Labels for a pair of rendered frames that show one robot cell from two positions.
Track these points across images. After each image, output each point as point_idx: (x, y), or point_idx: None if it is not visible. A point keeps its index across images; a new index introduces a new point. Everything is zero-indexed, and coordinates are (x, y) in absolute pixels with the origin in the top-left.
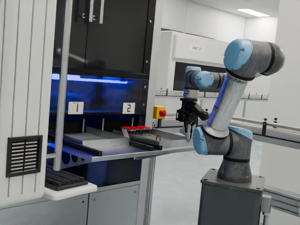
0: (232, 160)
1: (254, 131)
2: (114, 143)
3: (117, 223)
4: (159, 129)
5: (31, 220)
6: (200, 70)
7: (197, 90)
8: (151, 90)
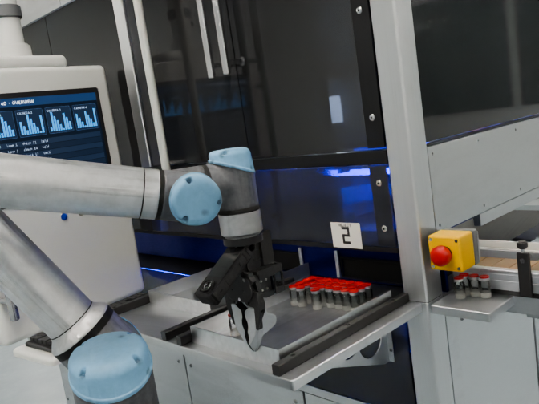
0: None
1: None
2: (188, 308)
3: None
4: (502, 301)
5: (232, 391)
6: (216, 160)
7: (224, 217)
8: (399, 191)
